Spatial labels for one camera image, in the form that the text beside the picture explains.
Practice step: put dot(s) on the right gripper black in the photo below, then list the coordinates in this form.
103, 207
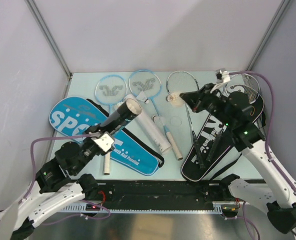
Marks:
197, 99

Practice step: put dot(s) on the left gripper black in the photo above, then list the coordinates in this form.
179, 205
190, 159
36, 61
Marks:
91, 133

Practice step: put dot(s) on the clear tube lid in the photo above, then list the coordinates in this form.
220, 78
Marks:
176, 121

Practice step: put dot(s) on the white shuttlecock blue band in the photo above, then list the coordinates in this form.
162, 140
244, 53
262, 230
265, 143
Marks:
158, 120

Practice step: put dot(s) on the white shuttlecock tube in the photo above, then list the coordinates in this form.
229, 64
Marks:
151, 129

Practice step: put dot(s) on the black shuttlecock tube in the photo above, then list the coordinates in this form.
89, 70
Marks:
122, 116

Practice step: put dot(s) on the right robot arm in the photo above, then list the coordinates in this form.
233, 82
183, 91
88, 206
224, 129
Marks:
279, 203

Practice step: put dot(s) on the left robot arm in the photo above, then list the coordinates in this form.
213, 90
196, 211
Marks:
52, 188

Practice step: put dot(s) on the black racket bag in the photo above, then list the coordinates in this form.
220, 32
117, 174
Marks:
216, 141

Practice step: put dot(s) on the blue racket bag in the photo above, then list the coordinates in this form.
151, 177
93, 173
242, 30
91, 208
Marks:
73, 115

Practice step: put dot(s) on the blue racket right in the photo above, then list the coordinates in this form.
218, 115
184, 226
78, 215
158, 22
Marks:
147, 81

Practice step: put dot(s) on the blue racket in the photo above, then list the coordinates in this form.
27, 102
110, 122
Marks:
110, 90
147, 81

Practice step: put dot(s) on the white racket on black bag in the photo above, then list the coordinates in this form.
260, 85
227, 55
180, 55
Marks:
248, 87

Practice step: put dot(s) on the blue racket left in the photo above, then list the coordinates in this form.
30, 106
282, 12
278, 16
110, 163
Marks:
110, 90

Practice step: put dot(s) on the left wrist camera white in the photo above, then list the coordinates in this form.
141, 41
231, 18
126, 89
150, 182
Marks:
104, 141

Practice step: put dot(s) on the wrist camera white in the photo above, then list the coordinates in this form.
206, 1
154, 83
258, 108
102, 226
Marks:
104, 141
222, 76

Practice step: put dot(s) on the white racket with black handle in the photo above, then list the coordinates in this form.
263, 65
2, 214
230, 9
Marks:
178, 84

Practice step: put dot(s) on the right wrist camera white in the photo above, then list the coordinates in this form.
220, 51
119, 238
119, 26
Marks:
222, 76

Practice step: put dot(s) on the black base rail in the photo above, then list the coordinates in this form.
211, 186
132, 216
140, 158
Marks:
161, 195

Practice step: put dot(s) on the right aluminium frame post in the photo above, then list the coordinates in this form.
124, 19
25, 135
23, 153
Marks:
272, 27

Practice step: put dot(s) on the aluminium frame post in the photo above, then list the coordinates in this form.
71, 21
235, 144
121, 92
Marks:
36, 13
272, 27

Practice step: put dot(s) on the left aluminium frame post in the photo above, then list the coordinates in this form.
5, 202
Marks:
36, 13

